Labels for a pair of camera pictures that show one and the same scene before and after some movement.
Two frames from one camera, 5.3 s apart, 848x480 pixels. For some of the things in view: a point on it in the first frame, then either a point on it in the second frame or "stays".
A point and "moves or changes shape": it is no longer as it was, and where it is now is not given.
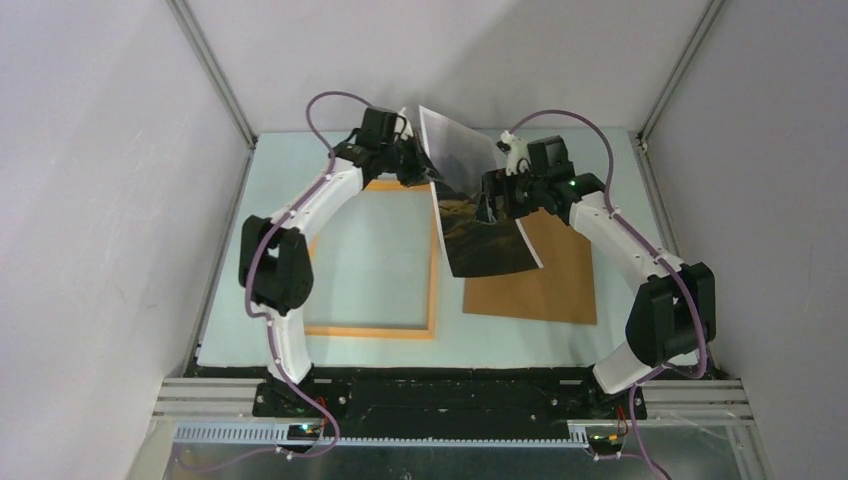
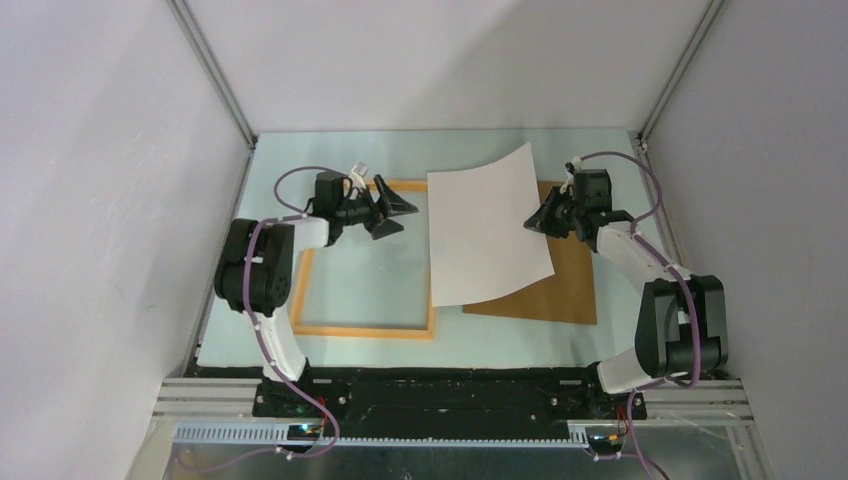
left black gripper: x=423 y=171 → x=388 y=204
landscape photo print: x=457 y=160 moves or changes shape
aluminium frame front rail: x=720 y=402 stays
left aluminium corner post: x=198 y=42 stays
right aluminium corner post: x=680 y=68 stays
